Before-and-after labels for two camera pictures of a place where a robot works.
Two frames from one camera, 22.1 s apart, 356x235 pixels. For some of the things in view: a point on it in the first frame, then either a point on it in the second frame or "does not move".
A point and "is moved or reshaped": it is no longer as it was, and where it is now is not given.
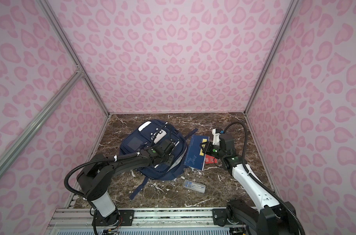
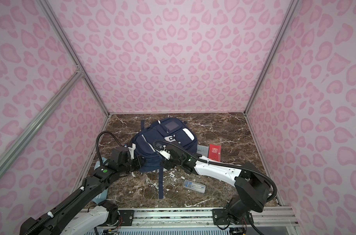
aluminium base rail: [147, 221] does not move
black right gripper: [207, 151] to [166, 163]
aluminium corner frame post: [69, 47] does not move
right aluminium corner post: [292, 8] does not move
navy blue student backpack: [146, 135] is moved or reshaped
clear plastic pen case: [193, 185] does not move
